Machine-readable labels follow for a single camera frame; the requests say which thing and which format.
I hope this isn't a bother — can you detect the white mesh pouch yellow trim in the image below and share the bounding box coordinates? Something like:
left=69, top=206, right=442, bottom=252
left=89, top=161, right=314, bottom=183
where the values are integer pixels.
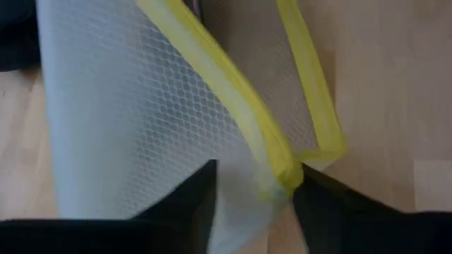
left=35, top=0, right=349, bottom=254

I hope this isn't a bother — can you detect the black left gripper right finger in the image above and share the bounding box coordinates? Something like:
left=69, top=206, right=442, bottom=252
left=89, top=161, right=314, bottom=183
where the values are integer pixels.
left=292, top=163, right=452, bottom=254

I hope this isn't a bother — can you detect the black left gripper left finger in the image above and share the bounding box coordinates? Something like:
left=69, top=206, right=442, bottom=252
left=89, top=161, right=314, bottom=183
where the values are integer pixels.
left=0, top=159, right=218, bottom=254

